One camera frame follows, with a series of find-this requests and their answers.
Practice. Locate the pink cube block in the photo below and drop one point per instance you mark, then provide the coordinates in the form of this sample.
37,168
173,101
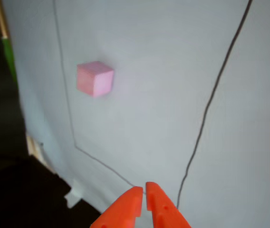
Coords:
94,79

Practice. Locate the white tape piece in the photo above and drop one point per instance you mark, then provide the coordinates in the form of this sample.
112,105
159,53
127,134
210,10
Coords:
74,194

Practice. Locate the white paper sheet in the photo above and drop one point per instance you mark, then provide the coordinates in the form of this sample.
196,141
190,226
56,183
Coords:
149,107

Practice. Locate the green strip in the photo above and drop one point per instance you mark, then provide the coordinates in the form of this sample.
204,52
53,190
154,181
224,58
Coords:
9,59

